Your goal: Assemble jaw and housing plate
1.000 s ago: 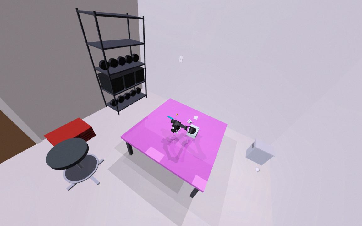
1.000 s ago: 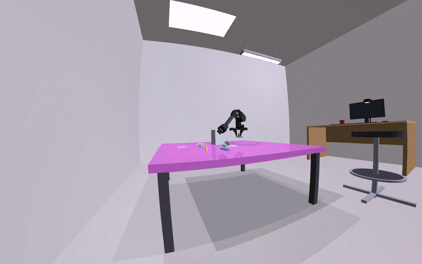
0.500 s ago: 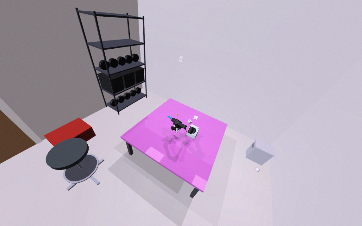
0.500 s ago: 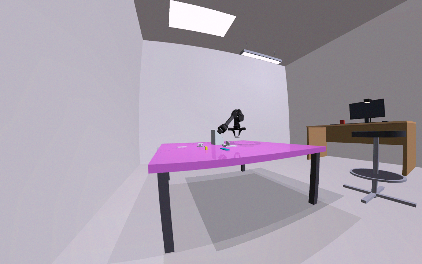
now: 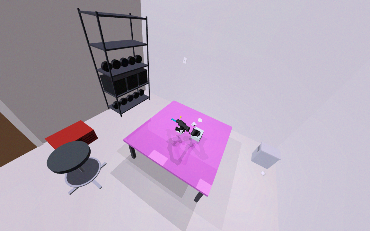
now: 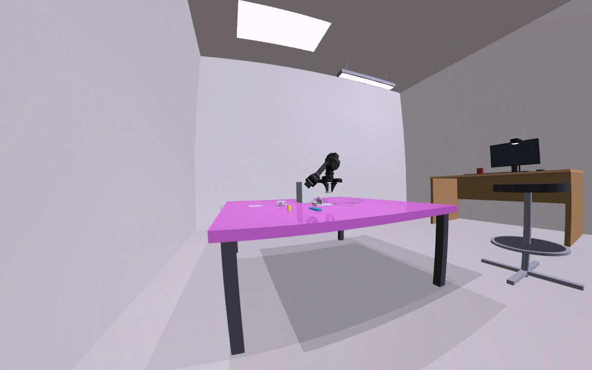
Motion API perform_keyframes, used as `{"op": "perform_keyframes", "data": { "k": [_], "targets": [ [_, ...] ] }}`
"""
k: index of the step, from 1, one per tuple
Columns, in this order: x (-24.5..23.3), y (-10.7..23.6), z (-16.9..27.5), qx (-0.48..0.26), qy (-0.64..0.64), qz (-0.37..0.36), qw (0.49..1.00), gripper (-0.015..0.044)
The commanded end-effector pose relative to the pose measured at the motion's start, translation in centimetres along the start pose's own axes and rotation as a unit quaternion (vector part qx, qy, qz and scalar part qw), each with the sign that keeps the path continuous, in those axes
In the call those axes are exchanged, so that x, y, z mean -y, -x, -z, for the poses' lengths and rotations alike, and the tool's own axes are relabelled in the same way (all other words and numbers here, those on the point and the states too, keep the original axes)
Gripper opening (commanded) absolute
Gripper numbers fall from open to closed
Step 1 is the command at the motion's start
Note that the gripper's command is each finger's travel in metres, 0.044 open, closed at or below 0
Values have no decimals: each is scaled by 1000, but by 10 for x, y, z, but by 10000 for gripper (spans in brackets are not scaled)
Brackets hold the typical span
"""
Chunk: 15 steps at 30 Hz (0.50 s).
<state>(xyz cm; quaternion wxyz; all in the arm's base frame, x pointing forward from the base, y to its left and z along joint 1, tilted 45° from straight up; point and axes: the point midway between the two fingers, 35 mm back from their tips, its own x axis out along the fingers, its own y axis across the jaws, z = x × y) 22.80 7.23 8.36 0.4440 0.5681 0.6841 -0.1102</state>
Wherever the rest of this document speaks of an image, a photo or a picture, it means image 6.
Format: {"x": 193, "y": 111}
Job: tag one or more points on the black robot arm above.
{"x": 331, "y": 163}

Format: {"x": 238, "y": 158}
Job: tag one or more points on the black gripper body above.
{"x": 334, "y": 180}

